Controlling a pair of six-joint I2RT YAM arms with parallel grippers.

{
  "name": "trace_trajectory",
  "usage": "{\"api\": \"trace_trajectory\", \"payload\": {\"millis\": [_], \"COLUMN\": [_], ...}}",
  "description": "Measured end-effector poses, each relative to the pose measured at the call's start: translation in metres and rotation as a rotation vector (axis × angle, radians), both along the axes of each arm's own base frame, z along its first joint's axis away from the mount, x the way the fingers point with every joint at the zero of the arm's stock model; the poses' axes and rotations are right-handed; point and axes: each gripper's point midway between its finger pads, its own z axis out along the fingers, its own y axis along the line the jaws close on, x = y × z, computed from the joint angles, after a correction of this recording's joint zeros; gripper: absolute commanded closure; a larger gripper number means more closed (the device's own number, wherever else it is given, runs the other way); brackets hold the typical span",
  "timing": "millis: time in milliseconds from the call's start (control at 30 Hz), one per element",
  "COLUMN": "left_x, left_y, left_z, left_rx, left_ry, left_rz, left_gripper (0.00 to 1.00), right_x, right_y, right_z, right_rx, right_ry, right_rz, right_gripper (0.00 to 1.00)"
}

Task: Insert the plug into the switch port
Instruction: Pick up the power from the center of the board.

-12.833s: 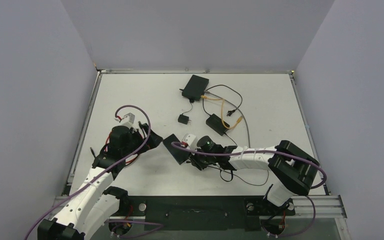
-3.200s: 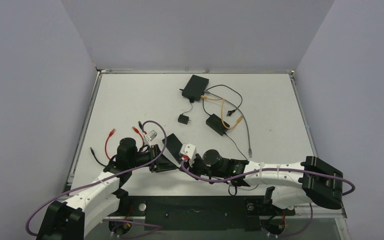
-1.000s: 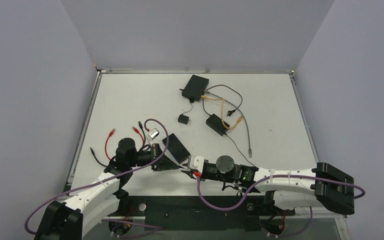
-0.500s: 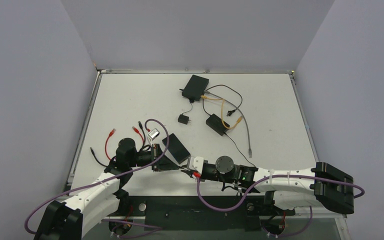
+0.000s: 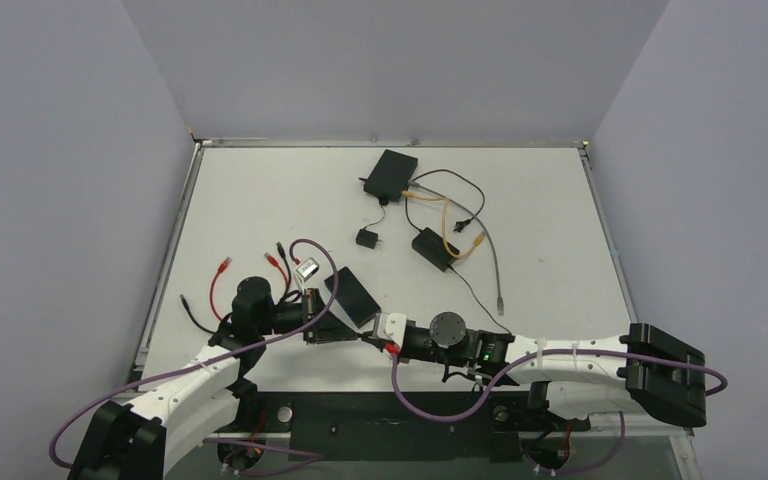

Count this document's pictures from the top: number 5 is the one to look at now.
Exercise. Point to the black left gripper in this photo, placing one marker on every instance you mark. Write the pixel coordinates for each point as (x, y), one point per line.
(328, 328)

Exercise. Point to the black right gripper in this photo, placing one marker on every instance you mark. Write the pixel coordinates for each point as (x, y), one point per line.
(379, 338)

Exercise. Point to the small black labelled switch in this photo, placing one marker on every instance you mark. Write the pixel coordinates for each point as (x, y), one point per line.
(352, 296)

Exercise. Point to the large black network switch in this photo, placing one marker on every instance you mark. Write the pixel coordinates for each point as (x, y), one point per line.
(390, 176)

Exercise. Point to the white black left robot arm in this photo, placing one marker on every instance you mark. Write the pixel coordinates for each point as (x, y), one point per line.
(147, 435)

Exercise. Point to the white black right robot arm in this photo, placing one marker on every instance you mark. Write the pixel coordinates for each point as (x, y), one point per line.
(643, 370)

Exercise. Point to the black power adapter brick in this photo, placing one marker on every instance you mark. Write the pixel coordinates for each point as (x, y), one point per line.
(430, 245)

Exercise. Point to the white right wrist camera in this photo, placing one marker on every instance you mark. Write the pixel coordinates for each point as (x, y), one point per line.
(390, 327)

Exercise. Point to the small black wall adapter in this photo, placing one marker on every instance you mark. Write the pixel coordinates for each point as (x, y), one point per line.
(367, 238)

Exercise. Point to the black mounting base plate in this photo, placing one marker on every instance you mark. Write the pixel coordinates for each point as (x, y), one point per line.
(375, 426)

